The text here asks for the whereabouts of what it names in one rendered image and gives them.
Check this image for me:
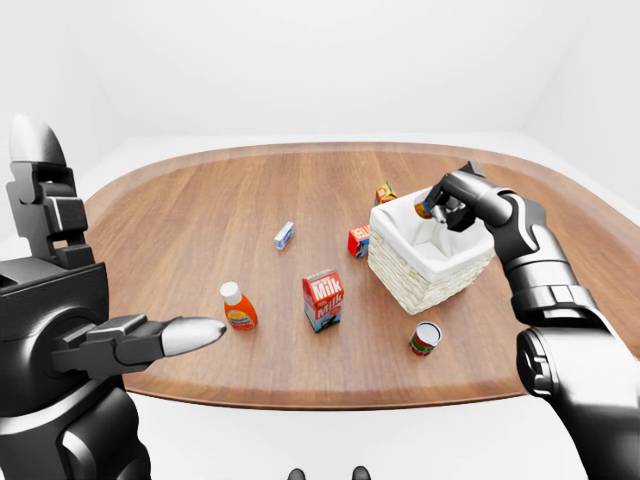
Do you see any red green labelled tin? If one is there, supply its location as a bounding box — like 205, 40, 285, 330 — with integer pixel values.
408, 320, 444, 357

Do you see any red white milk carton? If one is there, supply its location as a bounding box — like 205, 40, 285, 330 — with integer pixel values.
301, 268, 346, 334

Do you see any small blue white box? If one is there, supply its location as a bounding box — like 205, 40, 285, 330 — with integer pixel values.
273, 220, 296, 251

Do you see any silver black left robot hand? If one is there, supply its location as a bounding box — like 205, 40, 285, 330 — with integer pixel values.
0, 113, 229, 419

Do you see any red printed food box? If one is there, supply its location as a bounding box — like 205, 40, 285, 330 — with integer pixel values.
348, 225, 372, 260

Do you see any orange bottle with white cap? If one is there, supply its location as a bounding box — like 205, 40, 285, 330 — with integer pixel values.
219, 281, 259, 332

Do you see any white woven basket with liner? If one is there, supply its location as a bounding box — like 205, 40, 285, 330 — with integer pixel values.
367, 187, 498, 317

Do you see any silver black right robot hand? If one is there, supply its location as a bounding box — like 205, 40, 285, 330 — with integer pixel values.
425, 160, 512, 234

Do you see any orange printed food box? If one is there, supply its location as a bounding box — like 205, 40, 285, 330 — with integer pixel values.
374, 181, 399, 207

